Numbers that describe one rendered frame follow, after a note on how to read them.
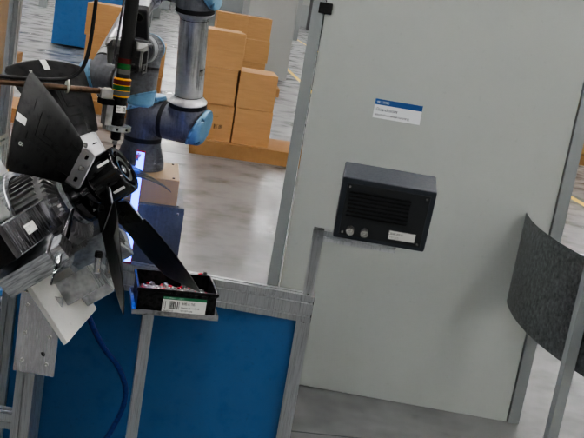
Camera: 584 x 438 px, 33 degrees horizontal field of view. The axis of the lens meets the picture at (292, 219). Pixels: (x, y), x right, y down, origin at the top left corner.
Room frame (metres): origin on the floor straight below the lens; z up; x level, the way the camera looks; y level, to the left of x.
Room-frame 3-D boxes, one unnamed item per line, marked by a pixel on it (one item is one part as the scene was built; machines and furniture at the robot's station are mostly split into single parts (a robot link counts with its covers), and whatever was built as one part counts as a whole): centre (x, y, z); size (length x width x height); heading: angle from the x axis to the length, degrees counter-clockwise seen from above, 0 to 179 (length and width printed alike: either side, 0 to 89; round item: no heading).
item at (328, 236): (2.71, -0.18, 1.04); 0.24 x 0.03 x 0.03; 88
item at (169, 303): (2.56, 0.28, 0.85); 0.22 x 0.17 x 0.07; 104
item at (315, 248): (2.72, -0.08, 0.96); 0.03 x 0.03 x 0.20; 88
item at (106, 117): (2.37, 0.47, 1.34); 0.09 x 0.07 x 0.10; 123
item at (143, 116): (3.02, 0.49, 1.25); 0.13 x 0.12 x 0.14; 77
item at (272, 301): (2.73, 0.35, 0.82); 0.90 x 0.04 x 0.08; 88
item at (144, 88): (2.64, 0.47, 1.38); 0.11 x 0.08 x 0.11; 77
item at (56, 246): (2.03, 0.48, 1.08); 0.07 x 0.04 x 0.06; 9
